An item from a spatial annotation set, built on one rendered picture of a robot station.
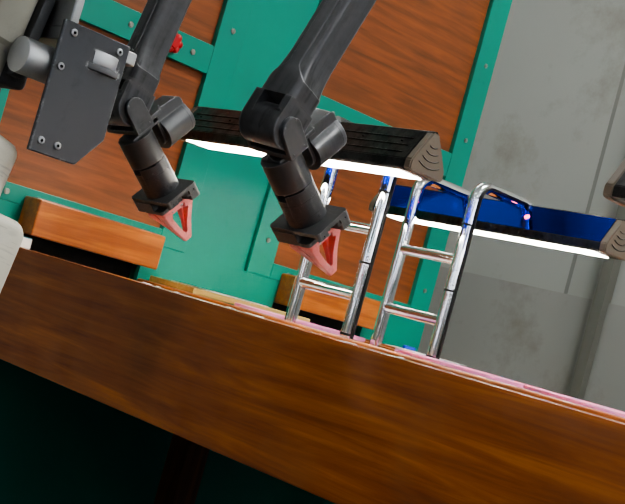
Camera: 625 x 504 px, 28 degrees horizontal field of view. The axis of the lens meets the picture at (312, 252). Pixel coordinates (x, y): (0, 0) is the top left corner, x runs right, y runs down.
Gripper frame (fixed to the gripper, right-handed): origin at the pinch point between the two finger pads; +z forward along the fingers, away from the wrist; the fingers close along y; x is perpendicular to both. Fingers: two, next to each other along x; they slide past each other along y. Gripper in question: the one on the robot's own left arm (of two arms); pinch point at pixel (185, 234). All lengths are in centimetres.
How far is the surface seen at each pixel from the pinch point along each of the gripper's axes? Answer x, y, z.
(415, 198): -51, 3, 29
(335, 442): 28, -61, 2
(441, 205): -62, 9, 38
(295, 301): -16.0, 3.6, 27.4
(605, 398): -156, 73, 194
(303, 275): -19.9, 3.4, 24.2
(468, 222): -49, -12, 31
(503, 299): -174, 123, 174
